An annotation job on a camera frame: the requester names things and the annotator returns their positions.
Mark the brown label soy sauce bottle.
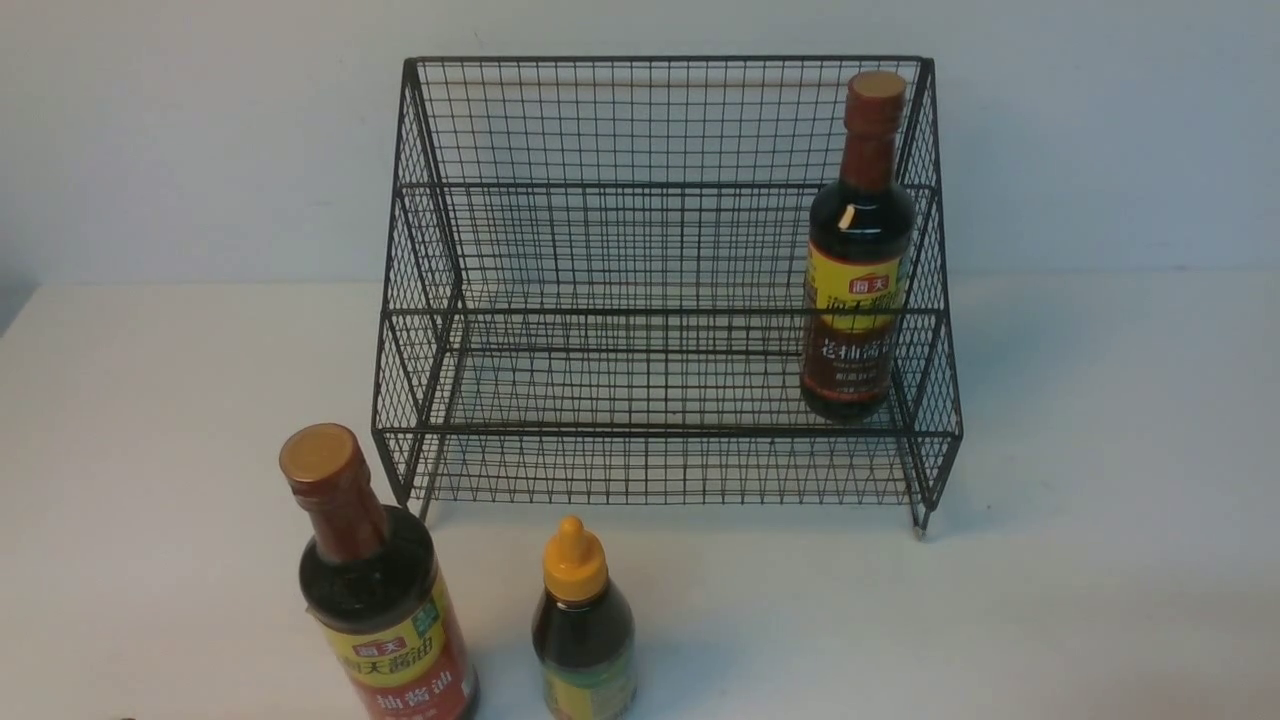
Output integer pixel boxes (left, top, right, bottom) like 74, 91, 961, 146
800, 70, 916, 424

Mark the small yellow cap seasoning bottle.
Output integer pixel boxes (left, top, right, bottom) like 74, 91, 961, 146
532, 515, 637, 719

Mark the red label soy sauce bottle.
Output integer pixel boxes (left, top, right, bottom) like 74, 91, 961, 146
279, 423, 480, 719

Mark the black wire mesh shelf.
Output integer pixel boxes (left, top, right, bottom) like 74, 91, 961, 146
372, 55, 963, 539

